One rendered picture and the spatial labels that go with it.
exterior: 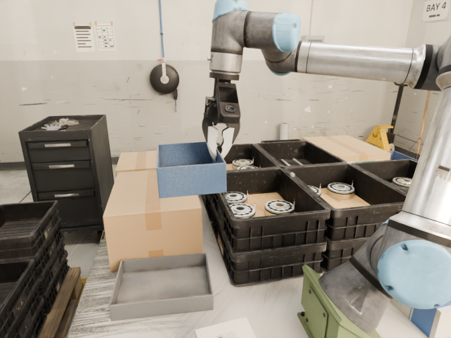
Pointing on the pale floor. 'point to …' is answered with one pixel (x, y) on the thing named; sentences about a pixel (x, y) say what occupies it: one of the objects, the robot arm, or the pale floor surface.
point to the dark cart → (71, 170)
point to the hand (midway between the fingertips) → (218, 157)
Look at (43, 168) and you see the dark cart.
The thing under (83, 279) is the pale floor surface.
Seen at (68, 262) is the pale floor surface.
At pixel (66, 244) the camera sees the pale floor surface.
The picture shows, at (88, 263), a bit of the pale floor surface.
